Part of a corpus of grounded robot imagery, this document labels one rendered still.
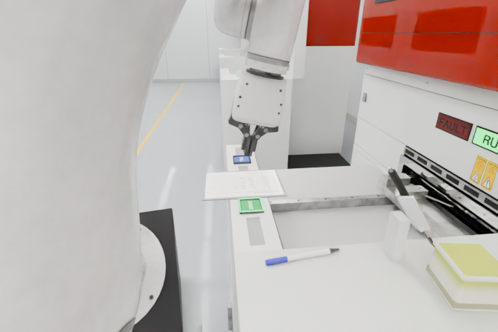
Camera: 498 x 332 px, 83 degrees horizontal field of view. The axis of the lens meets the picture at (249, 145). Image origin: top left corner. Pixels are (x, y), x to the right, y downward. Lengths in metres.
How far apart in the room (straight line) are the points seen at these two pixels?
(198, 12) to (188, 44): 0.89
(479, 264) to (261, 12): 0.51
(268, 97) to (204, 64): 8.03
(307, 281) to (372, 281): 0.11
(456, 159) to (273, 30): 0.65
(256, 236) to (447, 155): 0.62
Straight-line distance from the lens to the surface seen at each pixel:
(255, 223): 0.63
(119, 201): 0.17
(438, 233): 0.86
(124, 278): 0.20
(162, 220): 0.60
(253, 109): 0.55
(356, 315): 0.49
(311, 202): 0.92
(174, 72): 8.68
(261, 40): 0.53
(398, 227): 0.55
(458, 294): 0.53
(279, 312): 0.47
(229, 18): 0.53
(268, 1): 0.53
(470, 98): 0.93
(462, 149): 0.94
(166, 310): 0.60
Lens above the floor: 1.34
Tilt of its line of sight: 22 degrees down
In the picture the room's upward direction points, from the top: straight up
